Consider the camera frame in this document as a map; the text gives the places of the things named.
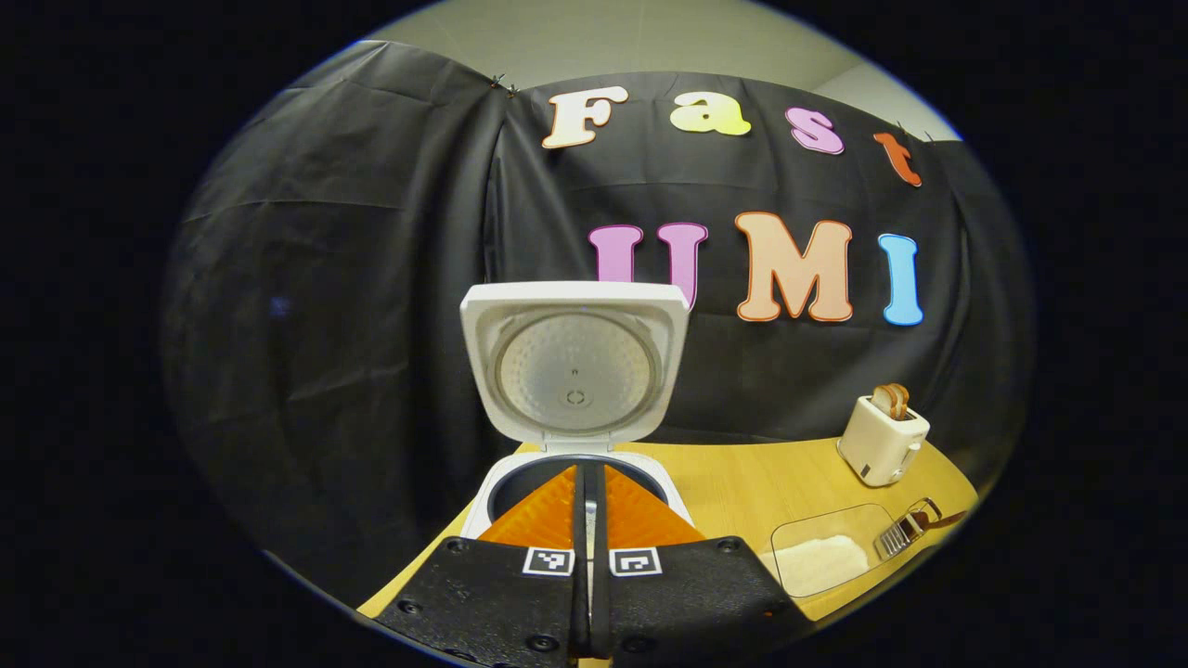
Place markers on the clear plastic container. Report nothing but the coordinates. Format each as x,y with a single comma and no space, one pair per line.
826,524

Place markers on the black backdrop cloth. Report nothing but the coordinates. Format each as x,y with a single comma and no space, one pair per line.
325,325

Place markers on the small black clip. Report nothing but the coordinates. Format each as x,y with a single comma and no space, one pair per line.
504,86

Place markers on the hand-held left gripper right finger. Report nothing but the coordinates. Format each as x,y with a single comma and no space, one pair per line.
687,603

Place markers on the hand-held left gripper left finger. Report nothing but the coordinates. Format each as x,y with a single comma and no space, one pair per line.
501,603

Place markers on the clear chopstick holder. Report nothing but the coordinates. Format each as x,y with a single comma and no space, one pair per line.
898,538

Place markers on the white rice cooker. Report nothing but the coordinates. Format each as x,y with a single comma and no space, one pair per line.
575,371

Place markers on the toasted bread slice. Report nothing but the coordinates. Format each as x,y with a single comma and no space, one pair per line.
900,399
884,401

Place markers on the cream white toaster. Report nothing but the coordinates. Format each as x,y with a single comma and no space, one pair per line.
882,450

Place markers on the white rice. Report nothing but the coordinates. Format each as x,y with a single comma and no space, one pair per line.
821,564

